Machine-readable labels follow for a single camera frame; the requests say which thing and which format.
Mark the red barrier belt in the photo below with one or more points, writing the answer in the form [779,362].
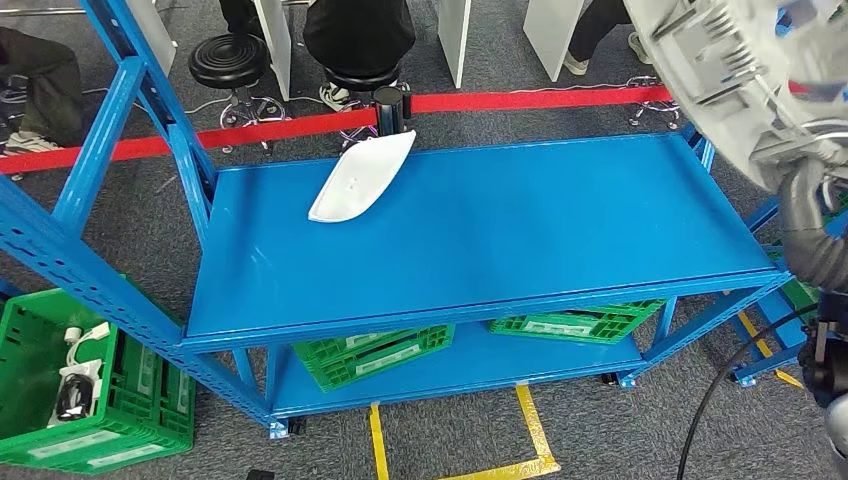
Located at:
[530,100]
[278,129]

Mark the person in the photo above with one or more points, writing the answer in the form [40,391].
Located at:
[596,20]
[358,33]
[46,73]
[238,13]

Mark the green open plastic crate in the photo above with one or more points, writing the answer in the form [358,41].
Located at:
[30,344]

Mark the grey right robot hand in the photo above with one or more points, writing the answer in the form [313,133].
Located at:
[805,199]

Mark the black round stool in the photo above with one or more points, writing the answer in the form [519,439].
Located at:
[228,61]
[361,78]

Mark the black stanchion post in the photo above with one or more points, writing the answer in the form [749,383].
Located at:
[391,109]

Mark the yellow floor tape square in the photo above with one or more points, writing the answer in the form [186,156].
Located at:
[540,450]
[752,334]

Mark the white desk panel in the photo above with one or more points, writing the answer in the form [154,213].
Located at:
[454,33]
[156,33]
[273,40]
[550,33]

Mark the blue metal shelf rack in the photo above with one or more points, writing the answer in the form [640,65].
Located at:
[788,334]
[430,232]

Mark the grey plastic wheel hubcap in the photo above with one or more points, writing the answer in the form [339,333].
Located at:
[715,66]

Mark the white plastic cover part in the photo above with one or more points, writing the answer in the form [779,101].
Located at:
[361,175]

